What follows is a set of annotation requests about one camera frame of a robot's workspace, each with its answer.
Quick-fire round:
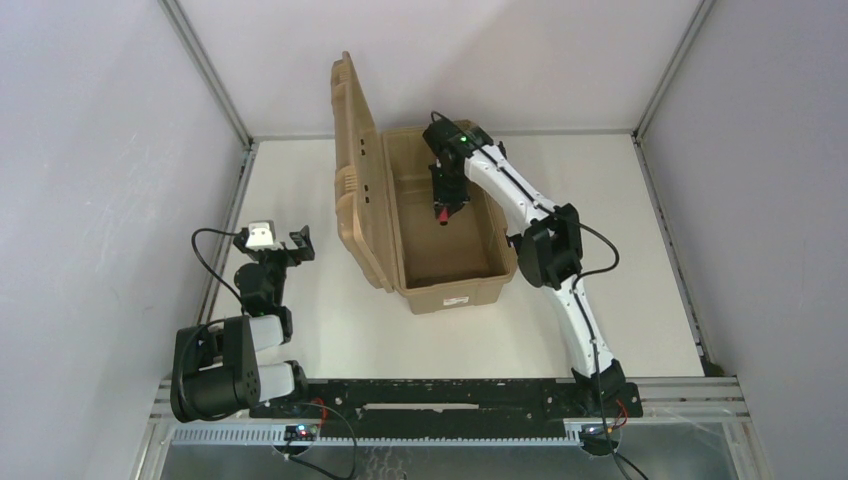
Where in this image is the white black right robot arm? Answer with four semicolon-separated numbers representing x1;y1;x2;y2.
422;111;635;421

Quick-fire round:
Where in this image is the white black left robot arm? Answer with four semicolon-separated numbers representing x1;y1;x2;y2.
170;221;315;423

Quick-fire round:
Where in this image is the tan bin lid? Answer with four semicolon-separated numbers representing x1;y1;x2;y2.
331;51;396;292

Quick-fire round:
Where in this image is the tan plastic storage bin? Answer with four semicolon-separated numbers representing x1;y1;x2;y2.
382;126;517;314

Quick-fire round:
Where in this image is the black front bin latch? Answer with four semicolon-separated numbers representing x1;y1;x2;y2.
507;233;523;255

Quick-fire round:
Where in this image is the left controller board with leds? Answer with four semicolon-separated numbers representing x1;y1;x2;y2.
283;424;320;444

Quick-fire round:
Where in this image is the controller board with leds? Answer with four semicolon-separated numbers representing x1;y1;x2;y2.
283;424;320;444
579;425;619;456

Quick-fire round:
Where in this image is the right controller board with leds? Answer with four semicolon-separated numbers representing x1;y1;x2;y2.
579;425;619;456

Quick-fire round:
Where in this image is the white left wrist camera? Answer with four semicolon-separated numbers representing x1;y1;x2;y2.
245;220;277;251

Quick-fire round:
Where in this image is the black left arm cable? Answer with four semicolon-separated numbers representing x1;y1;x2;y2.
191;227;248;313

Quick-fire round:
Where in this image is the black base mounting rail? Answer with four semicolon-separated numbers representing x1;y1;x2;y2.
249;378;644;441

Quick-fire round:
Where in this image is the aluminium frame post left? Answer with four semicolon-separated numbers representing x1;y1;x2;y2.
157;0;254;149

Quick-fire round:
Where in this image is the aluminium frame post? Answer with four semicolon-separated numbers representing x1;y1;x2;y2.
157;0;254;149
632;0;717;142

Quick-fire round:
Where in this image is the aluminium frame post right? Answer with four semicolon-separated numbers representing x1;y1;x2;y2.
632;0;717;142

